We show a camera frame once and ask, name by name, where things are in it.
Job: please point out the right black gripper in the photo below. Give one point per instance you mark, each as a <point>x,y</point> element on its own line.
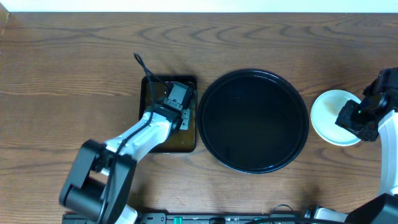
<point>344,119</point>

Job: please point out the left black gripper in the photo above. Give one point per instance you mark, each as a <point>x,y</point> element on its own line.
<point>184,119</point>

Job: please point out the light green plate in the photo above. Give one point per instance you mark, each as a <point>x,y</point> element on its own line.
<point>324,113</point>

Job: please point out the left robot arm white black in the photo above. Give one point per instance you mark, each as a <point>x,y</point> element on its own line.
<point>100,179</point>

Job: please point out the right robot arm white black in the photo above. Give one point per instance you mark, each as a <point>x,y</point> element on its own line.
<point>382,209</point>

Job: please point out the black rectangular water tray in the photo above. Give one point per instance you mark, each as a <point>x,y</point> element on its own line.
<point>180,141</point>

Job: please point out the round black serving tray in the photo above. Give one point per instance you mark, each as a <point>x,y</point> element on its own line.
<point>253,121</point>

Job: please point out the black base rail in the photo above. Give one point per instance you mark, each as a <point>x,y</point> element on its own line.
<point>281,211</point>

